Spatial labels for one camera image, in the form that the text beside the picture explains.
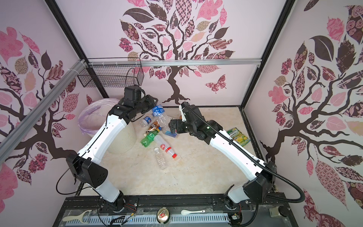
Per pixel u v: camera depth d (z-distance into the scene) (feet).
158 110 2.43
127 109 1.82
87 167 1.38
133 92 1.87
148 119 3.48
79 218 2.25
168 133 3.29
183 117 2.07
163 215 2.02
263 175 1.30
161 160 2.86
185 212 2.36
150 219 2.29
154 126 3.31
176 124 2.07
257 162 1.35
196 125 1.72
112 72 3.11
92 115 2.78
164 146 3.02
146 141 3.10
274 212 2.27
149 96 2.24
